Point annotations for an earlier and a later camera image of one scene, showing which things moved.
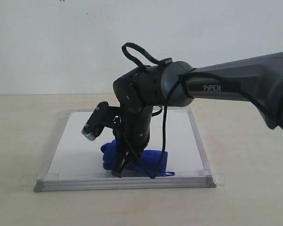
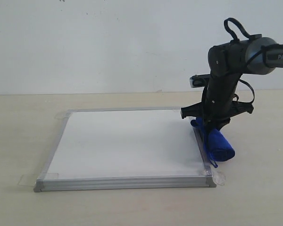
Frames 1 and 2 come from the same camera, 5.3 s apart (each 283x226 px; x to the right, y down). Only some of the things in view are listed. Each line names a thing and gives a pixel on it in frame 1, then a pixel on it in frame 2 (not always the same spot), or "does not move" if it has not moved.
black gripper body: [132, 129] -> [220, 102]
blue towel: [152, 158] -> [217, 148]
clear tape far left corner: [62, 115] does not move
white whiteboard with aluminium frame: [72, 163] does not move
